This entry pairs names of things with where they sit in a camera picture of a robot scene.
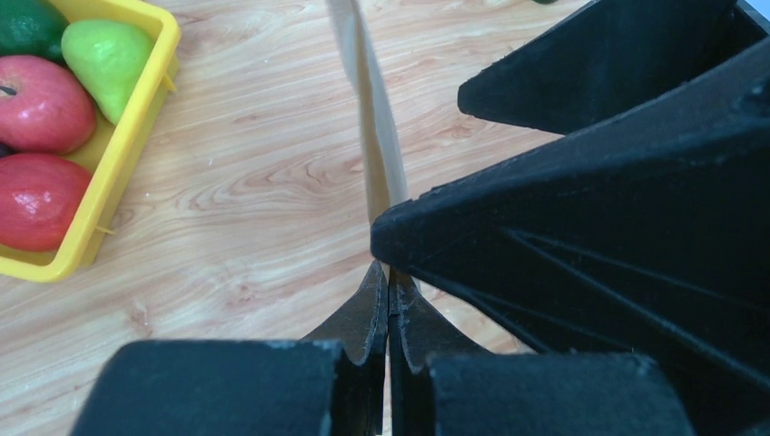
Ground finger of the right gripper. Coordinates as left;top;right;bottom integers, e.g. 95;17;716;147
458;0;735;134
370;40;769;435

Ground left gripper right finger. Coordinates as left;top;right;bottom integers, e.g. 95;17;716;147
388;268;488;435

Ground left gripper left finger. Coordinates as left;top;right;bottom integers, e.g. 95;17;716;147
304;261;389;435

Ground brown paper coffee filter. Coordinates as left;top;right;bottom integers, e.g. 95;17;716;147
326;0;409;223

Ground yellow plastic fruit tray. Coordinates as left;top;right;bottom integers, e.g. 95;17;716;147
1;0;182;282

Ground red tomato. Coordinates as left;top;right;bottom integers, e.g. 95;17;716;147
1;153;92;252

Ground green pear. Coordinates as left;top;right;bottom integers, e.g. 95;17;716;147
61;19;154;124

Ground red apple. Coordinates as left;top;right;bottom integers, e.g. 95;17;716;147
1;54;97;154

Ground green lime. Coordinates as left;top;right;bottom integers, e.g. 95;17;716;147
1;0;69;65

